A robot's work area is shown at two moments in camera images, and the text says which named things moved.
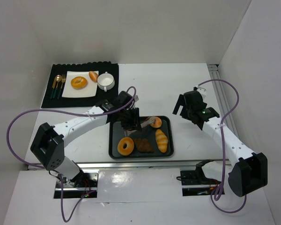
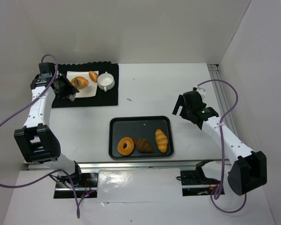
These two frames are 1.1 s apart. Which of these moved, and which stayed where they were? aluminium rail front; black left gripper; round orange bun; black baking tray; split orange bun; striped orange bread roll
Moved: black left gripper; round orange bun
Stayed: striped orange bread roll; split orange bun; black baking tray; aluminium rail front
